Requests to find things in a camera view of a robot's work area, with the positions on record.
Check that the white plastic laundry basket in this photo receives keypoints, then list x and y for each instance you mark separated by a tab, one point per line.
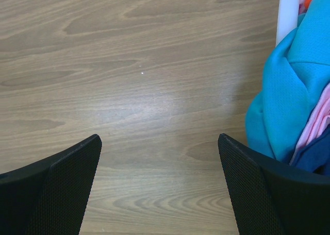
287	20

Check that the navy blue t shirt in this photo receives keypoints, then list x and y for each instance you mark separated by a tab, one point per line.
315	156

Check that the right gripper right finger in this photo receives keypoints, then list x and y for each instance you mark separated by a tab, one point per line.
271	197

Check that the pink t shirt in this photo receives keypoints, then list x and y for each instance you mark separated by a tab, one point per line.
316	125

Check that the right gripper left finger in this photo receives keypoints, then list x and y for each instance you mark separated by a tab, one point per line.
50	196

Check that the teal t shirt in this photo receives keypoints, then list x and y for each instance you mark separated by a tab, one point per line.
294	77

